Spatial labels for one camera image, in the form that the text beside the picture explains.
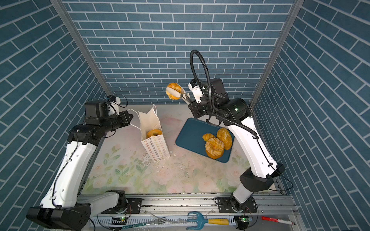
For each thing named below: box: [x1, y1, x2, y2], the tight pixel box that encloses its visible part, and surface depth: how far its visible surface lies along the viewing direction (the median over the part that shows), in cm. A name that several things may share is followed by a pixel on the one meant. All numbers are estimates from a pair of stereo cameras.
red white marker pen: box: [261, 216, 293, 225], surface depth 71 cm
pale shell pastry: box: [165, 82, 186, 101], surface depth 71 cm
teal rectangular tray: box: [175, 117, 220, 160], surface depth 102 cm
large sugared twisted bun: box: [204, 137, 225, 160], surface depth 90 cm
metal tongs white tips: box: [180, 92, 192, 105], surface depth 66 cm
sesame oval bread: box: [216, 127, 233, 151], surface depth 98 cm
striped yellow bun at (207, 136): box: [202, 132, 215, 142], surface depth 98 cm
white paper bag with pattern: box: [138, 103, 171, 163], surface depth 82 cm
